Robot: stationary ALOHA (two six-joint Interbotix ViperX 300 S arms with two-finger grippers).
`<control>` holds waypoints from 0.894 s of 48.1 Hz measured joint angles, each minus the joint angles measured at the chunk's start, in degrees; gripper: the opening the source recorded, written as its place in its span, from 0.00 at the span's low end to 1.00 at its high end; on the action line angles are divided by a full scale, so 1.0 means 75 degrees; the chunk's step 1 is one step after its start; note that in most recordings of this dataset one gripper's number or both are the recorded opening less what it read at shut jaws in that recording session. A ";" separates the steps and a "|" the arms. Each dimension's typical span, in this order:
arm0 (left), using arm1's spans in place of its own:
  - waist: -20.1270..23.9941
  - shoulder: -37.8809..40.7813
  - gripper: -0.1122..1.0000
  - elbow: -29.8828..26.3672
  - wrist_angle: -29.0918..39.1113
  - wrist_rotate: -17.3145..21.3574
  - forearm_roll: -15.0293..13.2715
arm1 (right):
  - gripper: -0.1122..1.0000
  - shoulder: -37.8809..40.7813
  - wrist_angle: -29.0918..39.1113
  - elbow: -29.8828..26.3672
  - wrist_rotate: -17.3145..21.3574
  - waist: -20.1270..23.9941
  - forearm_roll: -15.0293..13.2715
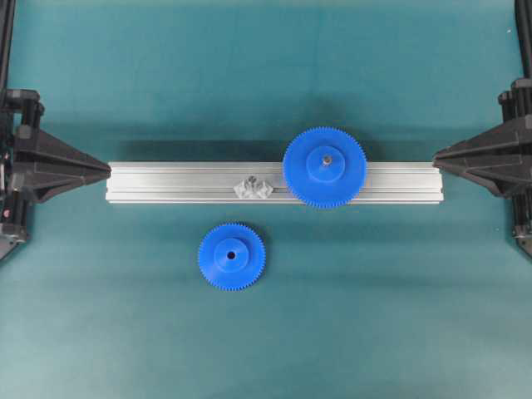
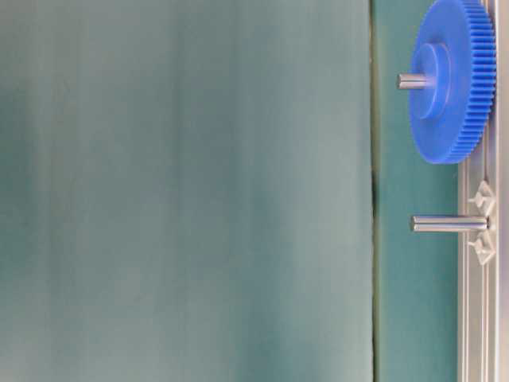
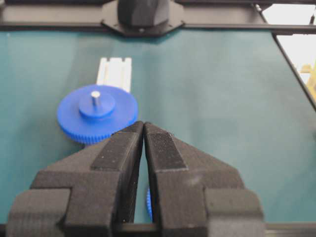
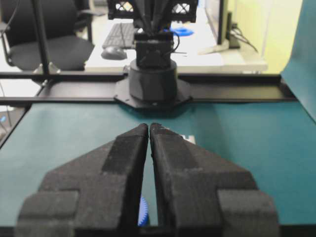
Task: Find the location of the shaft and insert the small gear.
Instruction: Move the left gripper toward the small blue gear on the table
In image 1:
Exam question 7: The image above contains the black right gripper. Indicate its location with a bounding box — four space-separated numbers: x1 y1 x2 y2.
432 78 531 249

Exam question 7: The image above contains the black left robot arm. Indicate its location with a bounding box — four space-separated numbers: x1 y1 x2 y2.
1 1 111 259

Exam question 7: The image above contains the large blue gear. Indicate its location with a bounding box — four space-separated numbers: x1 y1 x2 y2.
283 126 367 209

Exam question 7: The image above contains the small blue gear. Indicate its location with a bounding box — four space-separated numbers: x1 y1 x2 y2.
197 223 266 291

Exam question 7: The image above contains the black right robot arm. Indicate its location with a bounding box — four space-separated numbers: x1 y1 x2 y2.
433 1 531 255

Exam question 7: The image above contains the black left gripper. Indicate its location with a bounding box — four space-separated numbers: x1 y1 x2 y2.
1 90 111 260

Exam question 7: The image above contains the aluminium extrusion rail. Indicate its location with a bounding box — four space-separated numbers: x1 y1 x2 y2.
106 161 444 204

